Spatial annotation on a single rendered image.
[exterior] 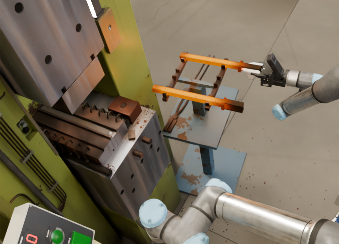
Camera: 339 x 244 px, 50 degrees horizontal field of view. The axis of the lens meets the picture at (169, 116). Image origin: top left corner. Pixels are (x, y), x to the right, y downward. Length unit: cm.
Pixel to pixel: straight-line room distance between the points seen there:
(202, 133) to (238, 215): 98
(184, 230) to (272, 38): 257
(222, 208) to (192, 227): 9
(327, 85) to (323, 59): 178
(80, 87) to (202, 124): 82
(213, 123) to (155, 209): 98
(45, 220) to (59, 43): 56
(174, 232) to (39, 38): 64
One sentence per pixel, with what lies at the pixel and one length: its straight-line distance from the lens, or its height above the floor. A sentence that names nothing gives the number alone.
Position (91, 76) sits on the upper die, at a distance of 130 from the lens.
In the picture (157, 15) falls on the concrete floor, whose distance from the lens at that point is 374.
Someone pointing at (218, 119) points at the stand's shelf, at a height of 66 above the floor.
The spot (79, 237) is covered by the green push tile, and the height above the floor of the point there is 102.
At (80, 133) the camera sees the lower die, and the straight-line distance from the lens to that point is 159.
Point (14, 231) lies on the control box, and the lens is 124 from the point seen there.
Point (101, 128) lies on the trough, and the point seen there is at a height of 99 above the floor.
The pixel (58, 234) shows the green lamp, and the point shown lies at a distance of 128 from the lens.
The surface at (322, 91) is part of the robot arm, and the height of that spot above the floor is 112.
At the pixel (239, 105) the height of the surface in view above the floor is 94.
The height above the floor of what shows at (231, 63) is 93.
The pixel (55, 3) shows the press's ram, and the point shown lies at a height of 162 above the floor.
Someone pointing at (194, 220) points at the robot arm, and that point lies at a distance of 98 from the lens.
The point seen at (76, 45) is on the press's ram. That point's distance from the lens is 121.
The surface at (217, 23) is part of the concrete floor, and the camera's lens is 352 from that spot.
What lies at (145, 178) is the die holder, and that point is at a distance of 180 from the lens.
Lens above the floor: 218
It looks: 51 degrees down
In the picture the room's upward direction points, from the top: 14 degrees counter-clockwise
